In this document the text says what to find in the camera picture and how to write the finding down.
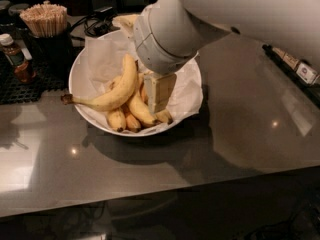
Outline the bundle of wooden stirrers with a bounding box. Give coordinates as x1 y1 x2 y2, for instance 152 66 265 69
20 3 67 37

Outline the black rubber mat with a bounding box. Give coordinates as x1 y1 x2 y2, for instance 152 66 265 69
0 52 67 105

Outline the white bowl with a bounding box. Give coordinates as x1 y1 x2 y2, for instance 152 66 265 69
68 29 203 138

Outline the black stirrer cup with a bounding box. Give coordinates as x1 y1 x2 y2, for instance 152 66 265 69
31 24 74 85

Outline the yellow banana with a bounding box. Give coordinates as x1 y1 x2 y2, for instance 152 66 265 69
61 54 138 112
126 76 159 128
105 75 128 133
122 104 142 133
155 109 173 124

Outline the black cables and adapter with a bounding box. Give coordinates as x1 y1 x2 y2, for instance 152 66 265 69
69 5 118 42

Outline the white paper liner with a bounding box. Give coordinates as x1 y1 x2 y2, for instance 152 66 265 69
83 30 204 136

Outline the dark lidded jar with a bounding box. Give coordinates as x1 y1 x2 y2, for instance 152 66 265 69
8 3 30 29

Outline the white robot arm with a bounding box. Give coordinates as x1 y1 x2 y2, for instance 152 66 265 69
113 0 320 75

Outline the small brown sauce bottle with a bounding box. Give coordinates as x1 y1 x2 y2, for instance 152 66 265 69
0 33 36 84

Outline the black wire condiment rack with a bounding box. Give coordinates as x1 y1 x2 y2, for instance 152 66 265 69
262 44 320 100

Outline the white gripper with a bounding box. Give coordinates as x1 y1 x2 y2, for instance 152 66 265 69
112 4 198 114

